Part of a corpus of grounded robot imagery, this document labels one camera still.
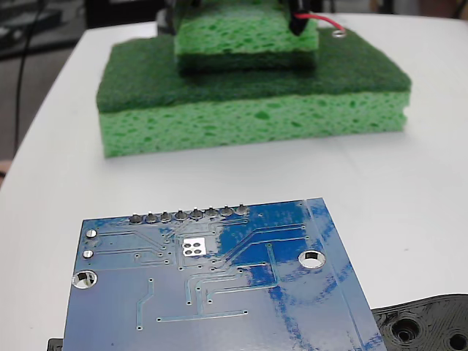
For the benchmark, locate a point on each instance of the blue printed circuit board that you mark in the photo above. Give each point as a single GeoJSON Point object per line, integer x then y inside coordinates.
{"type": "Point", "coordinates": [219, 292]}

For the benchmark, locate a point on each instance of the small green scrub sponge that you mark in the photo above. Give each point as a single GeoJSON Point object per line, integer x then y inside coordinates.
{"type": "Point", "coordinates": [237, 36]}

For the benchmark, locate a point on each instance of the large green scrub sponge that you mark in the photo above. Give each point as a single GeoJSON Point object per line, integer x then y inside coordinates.
{"type": "Point", "coordinates": [252, 109]}

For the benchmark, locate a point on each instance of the black plastic part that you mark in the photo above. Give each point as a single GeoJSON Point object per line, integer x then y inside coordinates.
{"type": "Point", "coordinates": [424, 325]}

